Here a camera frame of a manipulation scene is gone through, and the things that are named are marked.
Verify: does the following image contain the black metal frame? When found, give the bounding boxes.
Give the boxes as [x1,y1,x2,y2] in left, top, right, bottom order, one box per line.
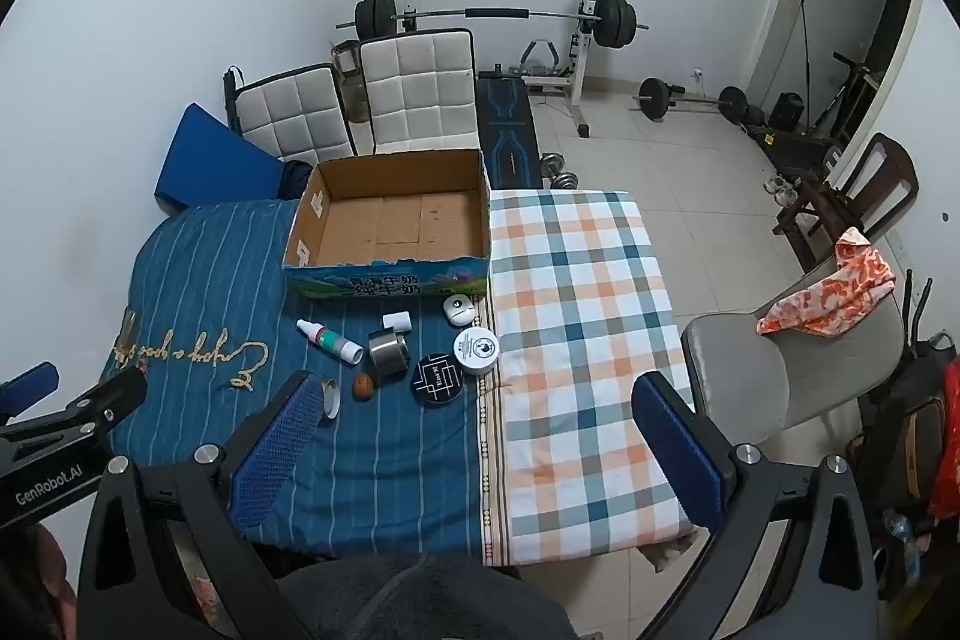
[810,51,886,146]

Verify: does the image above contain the blue striped blanket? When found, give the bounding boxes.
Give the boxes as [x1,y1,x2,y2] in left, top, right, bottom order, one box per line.
[97,197,496,562]

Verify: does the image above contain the clear plastic bottle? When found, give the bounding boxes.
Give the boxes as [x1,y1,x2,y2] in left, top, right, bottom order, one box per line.
[883,511,920,582]

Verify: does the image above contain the black round tin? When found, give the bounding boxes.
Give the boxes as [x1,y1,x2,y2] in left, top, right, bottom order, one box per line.
[412,351,465,406]

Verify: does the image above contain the grey chair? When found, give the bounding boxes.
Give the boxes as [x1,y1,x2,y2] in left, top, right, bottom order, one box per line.
[681,250,905,431]

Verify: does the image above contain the cardboard box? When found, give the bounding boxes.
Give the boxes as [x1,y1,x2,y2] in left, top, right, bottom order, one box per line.
[283,149,492,298]

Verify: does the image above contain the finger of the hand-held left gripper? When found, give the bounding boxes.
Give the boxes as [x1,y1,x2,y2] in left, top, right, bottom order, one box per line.
[0,361,61,422]
[45,368,149,453]

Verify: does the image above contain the black bench pad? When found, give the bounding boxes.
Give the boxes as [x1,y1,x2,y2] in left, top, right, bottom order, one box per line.
[476,74,545,191]

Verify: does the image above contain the orange patterned cloth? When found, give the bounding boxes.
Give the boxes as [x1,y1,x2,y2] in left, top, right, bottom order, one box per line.
[756,227,897,337]

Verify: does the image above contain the white green dropper bottle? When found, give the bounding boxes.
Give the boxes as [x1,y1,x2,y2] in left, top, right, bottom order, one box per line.
[295,319,364,365]

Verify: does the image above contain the silver tape roll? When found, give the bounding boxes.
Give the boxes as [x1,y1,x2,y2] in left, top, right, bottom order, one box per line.
[367,329,410,378]

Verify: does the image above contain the person's dark clothing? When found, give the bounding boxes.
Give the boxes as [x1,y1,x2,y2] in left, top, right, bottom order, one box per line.
[274,550,582,640]

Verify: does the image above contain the person's left forearm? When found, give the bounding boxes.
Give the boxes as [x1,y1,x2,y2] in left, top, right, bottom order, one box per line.
[0,524,76,640]

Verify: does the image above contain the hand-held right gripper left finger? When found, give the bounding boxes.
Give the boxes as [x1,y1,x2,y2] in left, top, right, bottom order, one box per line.
[75,370,327,640]

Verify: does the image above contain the small black barbell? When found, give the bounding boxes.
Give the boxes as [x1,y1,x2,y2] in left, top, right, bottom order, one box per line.
[632,77,751,124]

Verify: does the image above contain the white round tin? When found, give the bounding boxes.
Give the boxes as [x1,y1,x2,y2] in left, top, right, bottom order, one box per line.
[452,326,500,376]

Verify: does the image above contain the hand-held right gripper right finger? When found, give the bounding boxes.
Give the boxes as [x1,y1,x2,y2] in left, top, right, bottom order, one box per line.
[632,372,880,640]

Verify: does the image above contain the dark wooden chair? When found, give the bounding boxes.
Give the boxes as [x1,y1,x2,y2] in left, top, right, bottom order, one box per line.
[772,132,920,274]

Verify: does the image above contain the black speaker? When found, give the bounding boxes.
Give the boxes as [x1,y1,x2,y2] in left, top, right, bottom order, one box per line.
[769,92,803,131]

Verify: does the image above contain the steel dumbbell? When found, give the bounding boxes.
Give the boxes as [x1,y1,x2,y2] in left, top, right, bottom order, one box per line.
[541,152,580,191]

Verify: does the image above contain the red bag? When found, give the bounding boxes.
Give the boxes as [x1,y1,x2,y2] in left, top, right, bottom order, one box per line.
[928,355,960,521]

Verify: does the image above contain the blue cushion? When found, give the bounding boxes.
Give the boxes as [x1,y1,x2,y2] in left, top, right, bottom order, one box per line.
[154,101,286,212]

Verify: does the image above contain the white padded chair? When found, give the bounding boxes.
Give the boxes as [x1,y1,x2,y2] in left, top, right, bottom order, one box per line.
[358,29,481,157]
[225,62,357,165]

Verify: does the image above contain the black backpack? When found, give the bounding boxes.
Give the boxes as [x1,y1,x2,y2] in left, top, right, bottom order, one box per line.
[862,385,946,513]

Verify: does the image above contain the plaid blanket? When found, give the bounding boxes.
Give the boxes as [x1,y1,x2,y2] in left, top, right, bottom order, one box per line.
[480,188,698,566]

